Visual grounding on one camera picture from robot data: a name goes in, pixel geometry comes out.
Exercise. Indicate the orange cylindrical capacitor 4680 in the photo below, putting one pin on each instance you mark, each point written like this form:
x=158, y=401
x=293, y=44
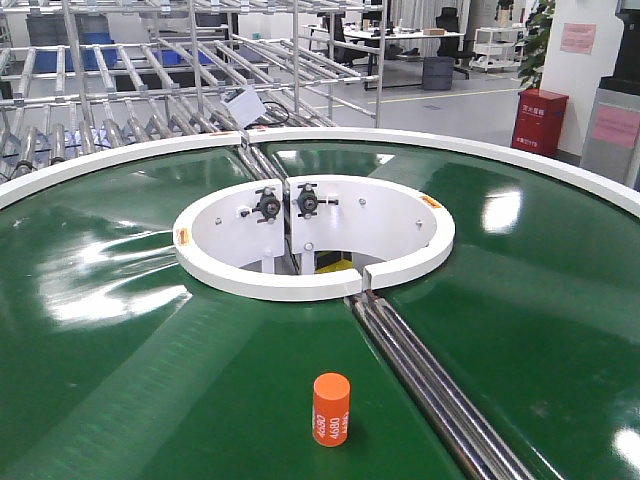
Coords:
x=331, y=409

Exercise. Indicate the round green conveyor table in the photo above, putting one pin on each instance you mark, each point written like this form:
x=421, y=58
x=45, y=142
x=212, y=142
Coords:
x=118, y=364

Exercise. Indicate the steel conveyor seam rollers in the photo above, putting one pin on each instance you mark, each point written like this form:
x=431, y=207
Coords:
x=471, y=440

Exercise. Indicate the grey waste bin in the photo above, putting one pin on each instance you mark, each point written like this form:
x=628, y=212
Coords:
x=437, y=74

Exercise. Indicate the red fire equipment cabinet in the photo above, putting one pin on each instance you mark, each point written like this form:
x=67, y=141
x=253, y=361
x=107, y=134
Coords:
x=539, y=121

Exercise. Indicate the metal roller rack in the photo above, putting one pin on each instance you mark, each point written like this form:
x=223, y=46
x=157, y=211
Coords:
x=82, y=77

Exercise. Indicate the green potted plant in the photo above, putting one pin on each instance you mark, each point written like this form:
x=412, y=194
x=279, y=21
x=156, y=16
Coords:
x=536, y=42

